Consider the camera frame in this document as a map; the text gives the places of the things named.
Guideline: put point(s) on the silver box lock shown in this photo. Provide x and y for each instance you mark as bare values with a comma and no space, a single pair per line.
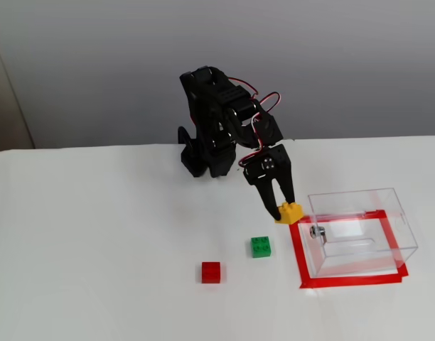
315,231

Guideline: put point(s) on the black table clamp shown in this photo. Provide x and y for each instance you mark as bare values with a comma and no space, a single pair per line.
185,136

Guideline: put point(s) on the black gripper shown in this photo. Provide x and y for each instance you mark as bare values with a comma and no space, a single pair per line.
278,164

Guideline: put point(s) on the yellow lego brick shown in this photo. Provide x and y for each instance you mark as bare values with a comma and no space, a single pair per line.
292,215

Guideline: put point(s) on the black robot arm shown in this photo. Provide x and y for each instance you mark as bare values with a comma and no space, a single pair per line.
207,124

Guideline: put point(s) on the red tape frame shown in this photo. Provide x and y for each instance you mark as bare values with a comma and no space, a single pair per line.
345,282

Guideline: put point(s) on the transparent acrylic box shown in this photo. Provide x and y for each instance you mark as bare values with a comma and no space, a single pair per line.
363,248

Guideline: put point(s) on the red lego brick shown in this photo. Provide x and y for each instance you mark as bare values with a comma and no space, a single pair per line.
211,273

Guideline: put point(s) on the green lego brick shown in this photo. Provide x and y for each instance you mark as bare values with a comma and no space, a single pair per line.
261,247

